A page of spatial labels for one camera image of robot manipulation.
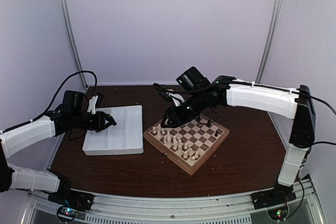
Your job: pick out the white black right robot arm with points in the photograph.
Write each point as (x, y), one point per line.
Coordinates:
(294, 104)

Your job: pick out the aluminium left corner post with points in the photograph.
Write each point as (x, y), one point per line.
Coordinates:
(70, 35)

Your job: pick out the aluminium right corner post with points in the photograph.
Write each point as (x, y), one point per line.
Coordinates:
(276, 10)

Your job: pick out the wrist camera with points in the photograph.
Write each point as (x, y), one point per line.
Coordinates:
(169, 96)
(94, 102)

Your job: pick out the left controller board with LEDs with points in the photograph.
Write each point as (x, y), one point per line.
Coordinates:
(66, 213)

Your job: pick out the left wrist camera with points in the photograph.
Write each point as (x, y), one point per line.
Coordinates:
(94, 102)

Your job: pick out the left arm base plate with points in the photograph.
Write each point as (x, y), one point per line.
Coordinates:
(78, 200)

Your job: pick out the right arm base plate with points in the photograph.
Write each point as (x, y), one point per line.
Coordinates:
(272, 197)

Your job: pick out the controller board with leds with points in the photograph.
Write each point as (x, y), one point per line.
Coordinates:
(66, 213)
(278, 214)

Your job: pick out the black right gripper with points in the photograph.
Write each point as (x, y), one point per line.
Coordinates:
(170, 112)

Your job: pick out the aluminium front frame rail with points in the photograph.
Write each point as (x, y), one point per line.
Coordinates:
(234, 208)

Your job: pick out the white plastic sorting tray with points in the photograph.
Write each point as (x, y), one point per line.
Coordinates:
(125, 138)

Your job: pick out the white chess pieces group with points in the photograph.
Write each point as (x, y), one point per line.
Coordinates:
(182, 143)

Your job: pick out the right controller board with LEDs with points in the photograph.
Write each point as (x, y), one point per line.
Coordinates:
(278, 214)

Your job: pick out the wooden chess board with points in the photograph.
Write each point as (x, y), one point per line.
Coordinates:
(210, 142)

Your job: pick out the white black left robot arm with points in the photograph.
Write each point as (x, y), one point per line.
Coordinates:
(69, 115)

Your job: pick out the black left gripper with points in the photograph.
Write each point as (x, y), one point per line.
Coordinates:
(99, 124)

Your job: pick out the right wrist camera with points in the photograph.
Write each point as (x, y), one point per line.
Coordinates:
(169, 96)

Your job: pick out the aluminium corner post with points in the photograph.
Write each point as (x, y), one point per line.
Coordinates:
(70, 35)
(276, 10)

